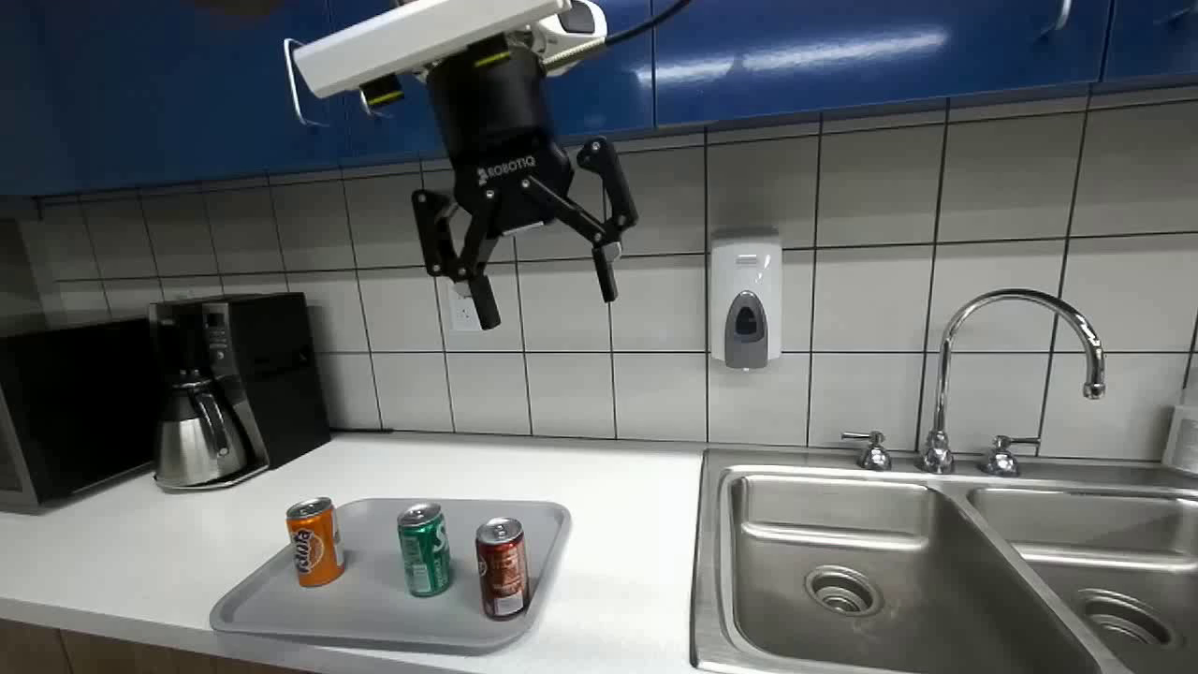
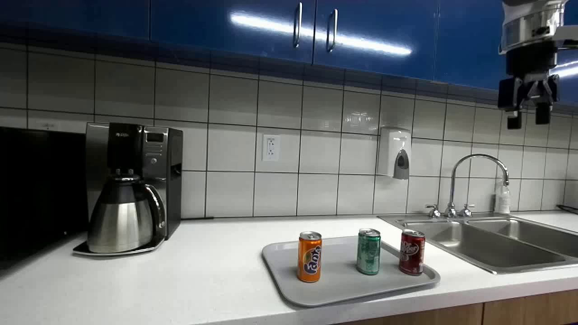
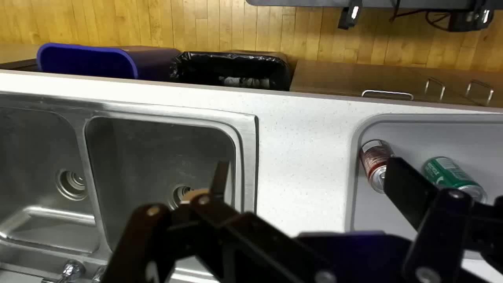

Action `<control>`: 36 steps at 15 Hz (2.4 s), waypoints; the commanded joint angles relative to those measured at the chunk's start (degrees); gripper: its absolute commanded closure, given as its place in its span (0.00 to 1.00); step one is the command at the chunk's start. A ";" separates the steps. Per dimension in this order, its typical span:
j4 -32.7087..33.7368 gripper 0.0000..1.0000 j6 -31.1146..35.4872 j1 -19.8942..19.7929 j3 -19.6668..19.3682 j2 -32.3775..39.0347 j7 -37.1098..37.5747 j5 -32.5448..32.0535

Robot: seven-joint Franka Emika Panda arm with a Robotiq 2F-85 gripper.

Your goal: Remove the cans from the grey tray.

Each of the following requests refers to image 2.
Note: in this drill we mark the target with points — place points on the white wall power outlet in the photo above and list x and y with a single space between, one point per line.
270 148

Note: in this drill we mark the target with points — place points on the blue upper cabinets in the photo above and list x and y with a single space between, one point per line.
442 40

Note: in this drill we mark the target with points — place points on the orange soda can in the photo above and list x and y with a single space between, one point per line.
310 256

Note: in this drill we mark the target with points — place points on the steel coffee maker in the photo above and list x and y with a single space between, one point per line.
135 182

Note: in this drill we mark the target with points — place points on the white wall soap dispenser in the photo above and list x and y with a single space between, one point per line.
395 151

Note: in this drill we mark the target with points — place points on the wooden lower cabinets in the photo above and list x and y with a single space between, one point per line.
541 309

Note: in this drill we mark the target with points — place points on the clear soap bottle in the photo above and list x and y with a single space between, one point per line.
503 202

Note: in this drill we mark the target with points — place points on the red soda can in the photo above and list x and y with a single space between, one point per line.
413 249

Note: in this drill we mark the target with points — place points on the stainless steel double sink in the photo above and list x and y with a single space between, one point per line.
491 251

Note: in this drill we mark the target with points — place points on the green soda can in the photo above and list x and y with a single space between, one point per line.
370 251

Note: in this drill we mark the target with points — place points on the black microwave oven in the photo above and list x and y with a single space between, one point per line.
43 189

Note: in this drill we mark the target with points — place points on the grey plastic tray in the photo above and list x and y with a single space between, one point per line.
341 280

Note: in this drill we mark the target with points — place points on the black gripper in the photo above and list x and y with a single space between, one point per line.
531 79

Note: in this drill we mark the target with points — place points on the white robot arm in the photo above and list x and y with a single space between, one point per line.
534 32

